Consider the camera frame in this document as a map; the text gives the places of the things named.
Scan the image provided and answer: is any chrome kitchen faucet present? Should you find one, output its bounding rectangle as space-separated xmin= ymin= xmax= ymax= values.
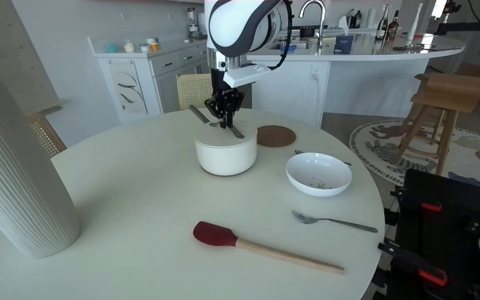
xmin=296 ymin=0 xmax=328 ymax=56

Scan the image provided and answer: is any beige woven chair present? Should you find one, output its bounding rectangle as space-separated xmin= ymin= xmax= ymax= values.
xmin=176 ymin=74 xmax=211 ymax=109

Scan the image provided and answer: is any white kitchen island counter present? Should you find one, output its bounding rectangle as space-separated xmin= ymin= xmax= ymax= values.
xmin=251 ymin=34 xmax=464 ymax=127

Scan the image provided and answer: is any wooden spoon red head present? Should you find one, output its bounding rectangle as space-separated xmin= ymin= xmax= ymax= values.
xmin=191 ymin=219 xmax=346 ymax=276

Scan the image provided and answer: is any wooden bar stool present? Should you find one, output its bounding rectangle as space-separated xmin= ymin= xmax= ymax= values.
xmin=398 ymin=74 xmax=480 ymax=176

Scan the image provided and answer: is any white bowl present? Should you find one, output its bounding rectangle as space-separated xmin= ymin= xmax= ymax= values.
xmin=284 ymin=152 xmax=353 ymax=197

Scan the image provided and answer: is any patterned round rug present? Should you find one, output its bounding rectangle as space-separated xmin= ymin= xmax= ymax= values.
xmin=348 ymin=122 xmax=480 ymax=186

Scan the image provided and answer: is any black perforated mounting board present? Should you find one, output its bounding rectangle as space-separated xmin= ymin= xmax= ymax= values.
xmin=373 ymin=171 xmax=480 ymax=300

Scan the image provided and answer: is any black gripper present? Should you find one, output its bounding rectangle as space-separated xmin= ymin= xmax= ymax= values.
xmin=204 ymin=69 xmax=243 ymax=129

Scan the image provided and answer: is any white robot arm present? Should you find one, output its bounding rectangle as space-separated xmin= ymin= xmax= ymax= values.
xmin=204 ymin=0 xmax=293 ymax=131

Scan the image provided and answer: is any white pot with handle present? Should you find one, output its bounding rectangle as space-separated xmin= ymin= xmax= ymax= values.
xmin=189 ymin=106 xmax=256 ymax=177

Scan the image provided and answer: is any white ribbed vase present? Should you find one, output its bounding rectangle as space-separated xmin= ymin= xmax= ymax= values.
xmin=0 ymin=81 xmax=79 ymax=259

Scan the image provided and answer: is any cane back chair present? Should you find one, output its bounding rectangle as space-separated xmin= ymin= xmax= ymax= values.
xmin=26 ymin=114 xmax=66 ymax=157

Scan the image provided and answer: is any silver fork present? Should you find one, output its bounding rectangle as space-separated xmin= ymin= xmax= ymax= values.
xmin=291 ymin=211 xmax=378 ymax=234

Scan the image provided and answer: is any white kitchen cabinet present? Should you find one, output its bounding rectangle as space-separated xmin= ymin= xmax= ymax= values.
xmin=88 ymin=37 xmax=206 ymax=124

